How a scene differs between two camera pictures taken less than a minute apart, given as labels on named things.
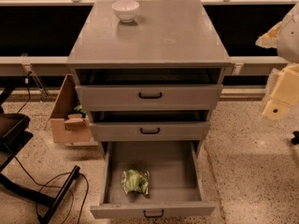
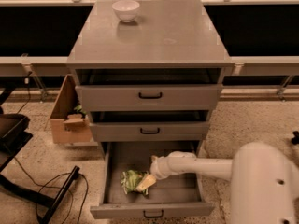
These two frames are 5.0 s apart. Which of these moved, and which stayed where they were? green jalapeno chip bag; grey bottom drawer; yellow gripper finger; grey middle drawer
Moved: yellow gripper finger
Stayed: grey bottom drawer; grey middle drawer; green jalapeno chip bag
